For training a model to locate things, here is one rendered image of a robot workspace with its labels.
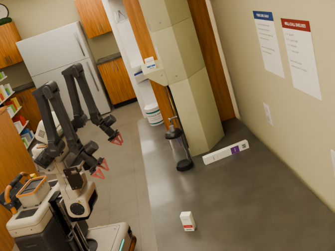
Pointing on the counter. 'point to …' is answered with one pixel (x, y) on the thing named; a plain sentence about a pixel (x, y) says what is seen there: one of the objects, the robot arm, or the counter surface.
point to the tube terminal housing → (189, 84)
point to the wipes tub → (153, 114)
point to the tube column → (164, 13)
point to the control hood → (155, 73)
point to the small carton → (150, 63)
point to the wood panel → (141, 37)
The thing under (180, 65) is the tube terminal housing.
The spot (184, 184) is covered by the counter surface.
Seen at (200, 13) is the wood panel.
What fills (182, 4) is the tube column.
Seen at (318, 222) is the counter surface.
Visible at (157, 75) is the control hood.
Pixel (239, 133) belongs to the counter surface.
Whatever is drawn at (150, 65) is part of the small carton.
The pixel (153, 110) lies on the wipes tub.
